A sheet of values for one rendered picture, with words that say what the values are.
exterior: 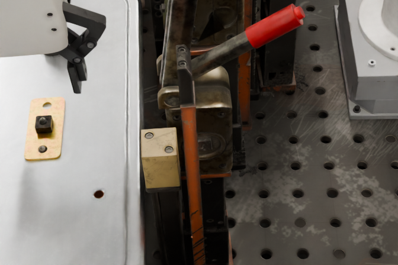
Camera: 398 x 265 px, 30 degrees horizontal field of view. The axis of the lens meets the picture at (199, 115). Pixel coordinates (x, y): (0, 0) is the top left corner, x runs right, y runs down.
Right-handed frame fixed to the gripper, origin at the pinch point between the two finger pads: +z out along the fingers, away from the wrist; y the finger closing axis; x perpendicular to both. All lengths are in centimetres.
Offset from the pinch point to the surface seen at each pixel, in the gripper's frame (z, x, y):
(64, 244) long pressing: 7.7, 14.3, -2.7
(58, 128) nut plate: 7.4, 0.2, -1.3
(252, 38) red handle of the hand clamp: -4.2, 0.7, -21.8
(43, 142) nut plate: 7.4, 2.0, 0.2
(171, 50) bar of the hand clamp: -4.4, 1.7, -14.2
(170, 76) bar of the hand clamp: -1.0, 1.7, -13.8
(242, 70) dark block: 24.6, -22.0, -23.0
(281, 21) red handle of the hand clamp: -6.0, 0.7, -24.6
